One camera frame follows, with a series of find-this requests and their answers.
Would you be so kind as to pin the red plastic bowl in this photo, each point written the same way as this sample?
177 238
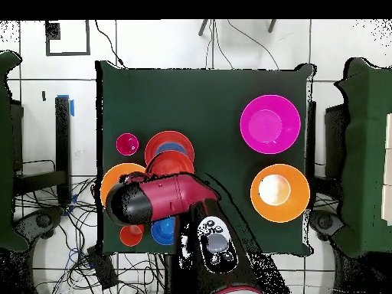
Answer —
171 163
167 137

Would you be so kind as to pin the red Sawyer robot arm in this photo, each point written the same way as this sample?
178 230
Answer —
177 196

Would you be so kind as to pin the large orange plastic bowl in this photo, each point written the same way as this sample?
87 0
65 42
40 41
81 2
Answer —
111 177
295 197

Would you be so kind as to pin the crimson plastic cup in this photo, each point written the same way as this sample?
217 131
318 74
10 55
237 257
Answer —
127 144

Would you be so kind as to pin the orange plastic cup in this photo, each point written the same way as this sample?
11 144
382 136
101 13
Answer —
131 235

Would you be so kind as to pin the dark blue plastic bowl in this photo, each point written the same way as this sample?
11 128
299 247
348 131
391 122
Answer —
163 231

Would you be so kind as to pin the dark green tablecloth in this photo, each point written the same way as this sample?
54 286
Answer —
183 101

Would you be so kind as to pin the black power strip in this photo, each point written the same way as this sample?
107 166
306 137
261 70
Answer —
102 266

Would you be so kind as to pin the black chair base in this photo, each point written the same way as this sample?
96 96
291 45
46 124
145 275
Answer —
324 223
43 220

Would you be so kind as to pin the green cloth side table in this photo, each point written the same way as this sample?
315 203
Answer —
6 153
364 153

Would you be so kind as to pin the large pink plastic bowl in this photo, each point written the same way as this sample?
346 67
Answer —
270 124

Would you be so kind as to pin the black metal frame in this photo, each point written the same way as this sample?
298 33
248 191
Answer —
62 147

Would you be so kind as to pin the camera tripod legs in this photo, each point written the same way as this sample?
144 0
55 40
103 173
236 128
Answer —
203 28

